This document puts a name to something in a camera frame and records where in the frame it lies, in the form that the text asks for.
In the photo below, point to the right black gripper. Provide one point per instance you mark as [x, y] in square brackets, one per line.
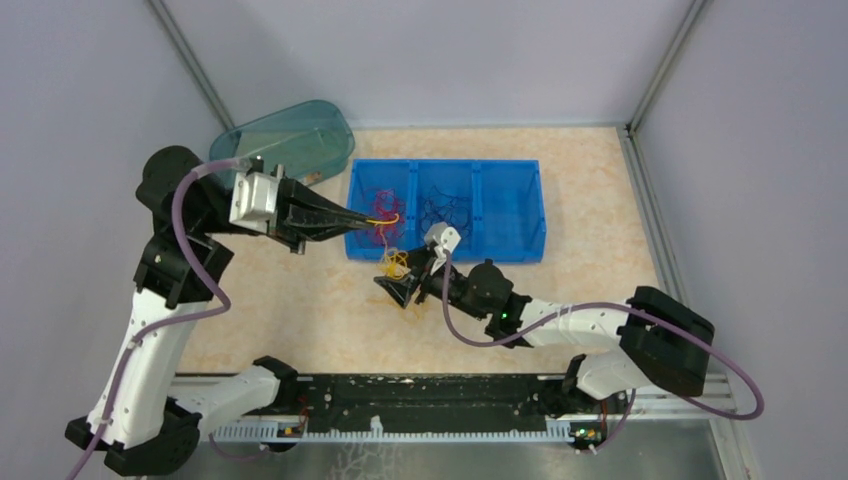
[423, 260]

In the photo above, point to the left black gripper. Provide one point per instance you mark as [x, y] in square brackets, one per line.
[301, 217]

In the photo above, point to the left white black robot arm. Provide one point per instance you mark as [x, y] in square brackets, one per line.
[138, 426]

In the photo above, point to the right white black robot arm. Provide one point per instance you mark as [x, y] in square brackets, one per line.
[648, 339]

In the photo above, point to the teal transparent plastic tub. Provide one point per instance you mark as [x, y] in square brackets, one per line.
[312, 140]

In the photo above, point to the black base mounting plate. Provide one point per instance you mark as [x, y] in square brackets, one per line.
[422, 420]

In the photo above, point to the blue three-compartment plastic bin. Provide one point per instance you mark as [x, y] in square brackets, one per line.
[497, 206]

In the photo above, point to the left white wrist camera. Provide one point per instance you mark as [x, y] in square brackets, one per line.
[254, 197]

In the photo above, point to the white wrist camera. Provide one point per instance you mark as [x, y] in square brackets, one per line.
[441, 239]
[254, 197]

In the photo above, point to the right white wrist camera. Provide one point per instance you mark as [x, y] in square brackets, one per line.
[441, 239]

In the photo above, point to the aluminium frame rail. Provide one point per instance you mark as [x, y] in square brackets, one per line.
[531, 395]

